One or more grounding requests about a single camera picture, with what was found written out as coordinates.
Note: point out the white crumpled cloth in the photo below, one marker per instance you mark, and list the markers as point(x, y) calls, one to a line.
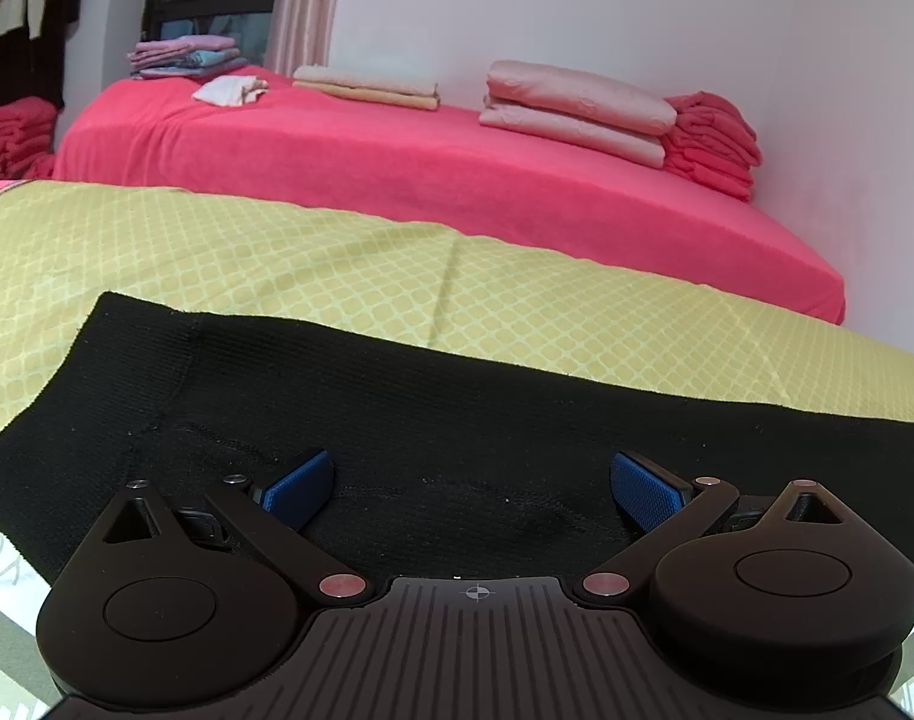
point(228, 90)

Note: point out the black pants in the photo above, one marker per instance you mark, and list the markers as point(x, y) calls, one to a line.
point(464, 405)

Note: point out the stack of red folded blankets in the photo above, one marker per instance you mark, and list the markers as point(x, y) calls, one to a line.
point(712, 146)

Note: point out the cream folded towel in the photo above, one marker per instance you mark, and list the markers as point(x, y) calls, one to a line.
point(359, 80)

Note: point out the peach folded towel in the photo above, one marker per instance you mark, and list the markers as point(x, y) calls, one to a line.
point(382, 97)

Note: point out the yellow patterned blanket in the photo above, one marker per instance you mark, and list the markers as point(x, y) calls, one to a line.
point(277, 262)

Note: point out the pink curtain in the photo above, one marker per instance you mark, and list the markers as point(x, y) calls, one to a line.
point(307, 7)

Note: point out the stack of purple blue cloths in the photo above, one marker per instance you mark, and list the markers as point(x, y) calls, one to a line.
point(187, 56)

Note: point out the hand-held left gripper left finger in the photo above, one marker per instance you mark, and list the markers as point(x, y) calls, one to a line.
point(299, 491)

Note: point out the pink-red bed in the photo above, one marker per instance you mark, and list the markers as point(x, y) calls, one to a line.
point(427, 165)

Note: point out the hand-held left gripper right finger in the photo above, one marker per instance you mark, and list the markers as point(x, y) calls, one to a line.
point(648, 495)

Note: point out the pile of red folded towels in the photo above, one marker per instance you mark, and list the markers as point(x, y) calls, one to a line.
point(14, 139)

